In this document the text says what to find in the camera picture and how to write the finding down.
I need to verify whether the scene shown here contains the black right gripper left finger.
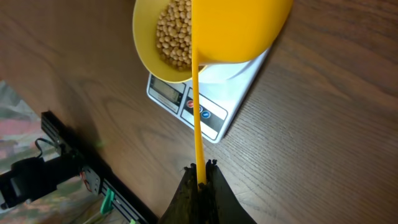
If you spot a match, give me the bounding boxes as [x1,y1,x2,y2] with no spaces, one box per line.
[158,164,199,224]

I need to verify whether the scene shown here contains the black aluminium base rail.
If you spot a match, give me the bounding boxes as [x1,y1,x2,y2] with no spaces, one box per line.
[41,111,158,223]

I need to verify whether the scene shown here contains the white digital kitchen scale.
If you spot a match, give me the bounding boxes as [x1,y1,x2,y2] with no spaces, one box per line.
[147,50,269,143]

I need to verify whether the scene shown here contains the orange plastic measuring scoop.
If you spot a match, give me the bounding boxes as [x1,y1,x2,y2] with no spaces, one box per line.
[192,0,293,184]

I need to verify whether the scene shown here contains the pale yellow plastic bowl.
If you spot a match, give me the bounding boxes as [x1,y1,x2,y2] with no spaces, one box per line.
[132,0,192,83]

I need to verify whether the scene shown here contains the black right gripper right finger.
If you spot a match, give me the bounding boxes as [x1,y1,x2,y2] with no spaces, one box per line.
[206,160,256,224]

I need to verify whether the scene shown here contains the soybeans in yellow bowl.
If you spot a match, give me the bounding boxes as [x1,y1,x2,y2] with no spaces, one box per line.
[155,0,192,71]

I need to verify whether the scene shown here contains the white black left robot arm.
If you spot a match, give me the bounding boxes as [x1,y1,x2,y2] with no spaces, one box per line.
[1,154,83,210]

